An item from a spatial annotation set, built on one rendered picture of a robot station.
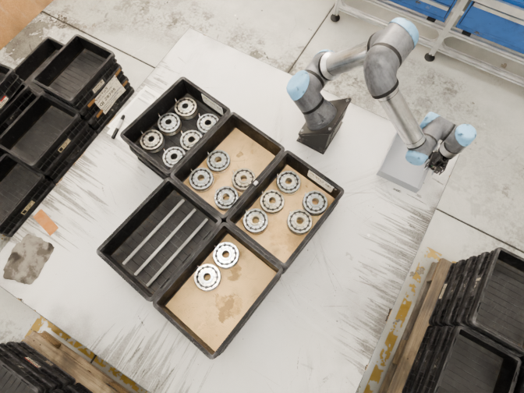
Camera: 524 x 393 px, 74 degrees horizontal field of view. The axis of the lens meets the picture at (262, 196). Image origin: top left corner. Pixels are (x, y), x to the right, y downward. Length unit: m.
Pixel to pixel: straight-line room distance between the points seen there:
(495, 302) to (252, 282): 1.20
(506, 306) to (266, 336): 1.17
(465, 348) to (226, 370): 1.17
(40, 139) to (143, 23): 1.41
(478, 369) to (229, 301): 1.27
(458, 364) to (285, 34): 2.55
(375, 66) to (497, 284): 1.28
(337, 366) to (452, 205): 1.51
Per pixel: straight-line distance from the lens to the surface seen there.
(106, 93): 2.45
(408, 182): 1.78
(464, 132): 1.52
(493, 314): 2.05
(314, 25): 3.25
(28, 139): 2.56
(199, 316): 1.42
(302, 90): 1.54
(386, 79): 1.25
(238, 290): 1.41
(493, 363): 2.16
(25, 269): 1.85
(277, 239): 1.44
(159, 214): 1.53
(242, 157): 1.57
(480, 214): 2.74
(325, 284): 1.56
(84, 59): 2.59
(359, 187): 1.70
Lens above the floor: 2.23
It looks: 70 degrees down
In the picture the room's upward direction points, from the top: 1 degrees counter-clockwise
